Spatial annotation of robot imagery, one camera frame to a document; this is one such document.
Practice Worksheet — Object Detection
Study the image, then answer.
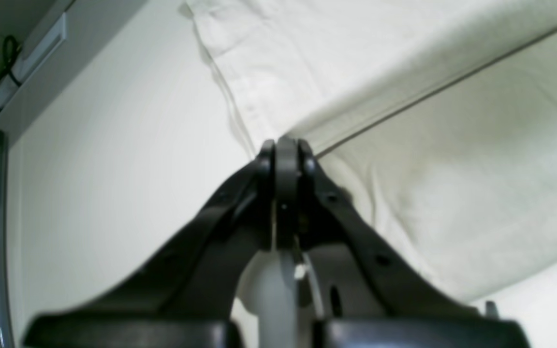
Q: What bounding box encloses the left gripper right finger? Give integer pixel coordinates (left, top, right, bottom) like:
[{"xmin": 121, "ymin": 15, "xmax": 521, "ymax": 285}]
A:
[{"xmin": 286, "ymin": 138, "xmax": 529, "ymax": 348}]

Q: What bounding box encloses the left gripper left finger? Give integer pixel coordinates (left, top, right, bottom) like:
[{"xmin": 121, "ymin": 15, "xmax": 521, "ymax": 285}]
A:
[{"xmin": 23, "ymin": 140, "xmax": 279, "ymax": 348}]

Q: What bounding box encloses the light grey T-shirt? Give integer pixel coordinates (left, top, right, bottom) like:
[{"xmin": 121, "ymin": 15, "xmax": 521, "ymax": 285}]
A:
[{"xmin": 187, "ymin": 0, "xmax": 557, "ymax": 302}]

